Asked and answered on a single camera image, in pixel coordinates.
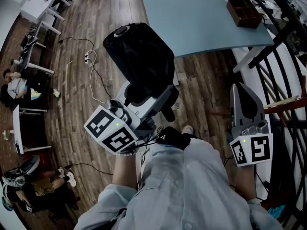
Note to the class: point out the light wooden hanger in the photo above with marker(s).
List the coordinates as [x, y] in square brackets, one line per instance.
[280, 102]

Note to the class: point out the cyan patterned cloth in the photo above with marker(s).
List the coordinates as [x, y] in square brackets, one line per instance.
[275, 211]

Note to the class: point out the small white table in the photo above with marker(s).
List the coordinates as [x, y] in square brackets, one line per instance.
[17, 128]

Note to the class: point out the person's left forearm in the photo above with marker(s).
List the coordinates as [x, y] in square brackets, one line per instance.
[124, 171]

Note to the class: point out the light blue table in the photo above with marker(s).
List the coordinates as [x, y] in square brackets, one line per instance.
[192, 20]

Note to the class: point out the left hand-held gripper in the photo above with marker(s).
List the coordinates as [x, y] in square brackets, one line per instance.
[108, 130]

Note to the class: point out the brown wooden coat rack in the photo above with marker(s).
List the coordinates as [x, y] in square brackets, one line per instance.
[287, 108]

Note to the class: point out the person's right forearm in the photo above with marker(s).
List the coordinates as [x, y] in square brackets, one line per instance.
[247, 183]

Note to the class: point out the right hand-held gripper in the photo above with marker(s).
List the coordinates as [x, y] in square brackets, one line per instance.
[256, 150]

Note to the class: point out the white power strip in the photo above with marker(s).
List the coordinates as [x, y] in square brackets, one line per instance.
[88, 57]

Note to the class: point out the brown wooden organizer box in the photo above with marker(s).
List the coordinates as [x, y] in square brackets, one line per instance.
[247, 15]

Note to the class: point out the person's right white shoe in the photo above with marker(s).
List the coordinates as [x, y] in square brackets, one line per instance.
[187, 129]

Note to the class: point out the cluttered white desk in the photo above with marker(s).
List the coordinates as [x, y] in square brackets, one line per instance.
[39, 68]

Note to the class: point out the black metal railing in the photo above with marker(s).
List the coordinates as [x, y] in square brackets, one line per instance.
[275, 42]

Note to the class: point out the person's black trousers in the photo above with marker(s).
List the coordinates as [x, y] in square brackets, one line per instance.
[175, 138]

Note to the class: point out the person's light blue shirt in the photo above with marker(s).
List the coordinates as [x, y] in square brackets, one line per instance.
[187, 195]

